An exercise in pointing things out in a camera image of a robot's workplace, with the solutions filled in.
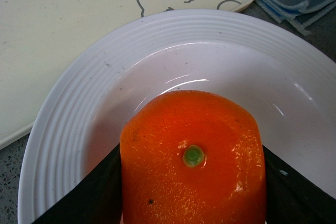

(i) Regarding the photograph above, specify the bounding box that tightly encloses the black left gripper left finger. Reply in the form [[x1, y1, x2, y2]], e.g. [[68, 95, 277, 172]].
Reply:
[[34, 145, 122, 223]]

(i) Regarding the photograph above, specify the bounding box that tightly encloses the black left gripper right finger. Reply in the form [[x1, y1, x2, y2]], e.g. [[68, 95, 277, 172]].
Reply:
[[263, 146, 335, 223]]

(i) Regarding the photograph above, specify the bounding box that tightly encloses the orange mandarin fruit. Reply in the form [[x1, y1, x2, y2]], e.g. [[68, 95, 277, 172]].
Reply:
[[120, 91, 266, 223]]

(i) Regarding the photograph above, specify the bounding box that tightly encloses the white ribbed deep plate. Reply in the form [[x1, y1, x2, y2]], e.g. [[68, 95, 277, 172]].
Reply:
[[18, 9, 335, 223]]

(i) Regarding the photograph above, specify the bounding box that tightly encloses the cream bear serving tray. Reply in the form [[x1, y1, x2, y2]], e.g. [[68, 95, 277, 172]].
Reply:
[[1, 0, 253, 147]]

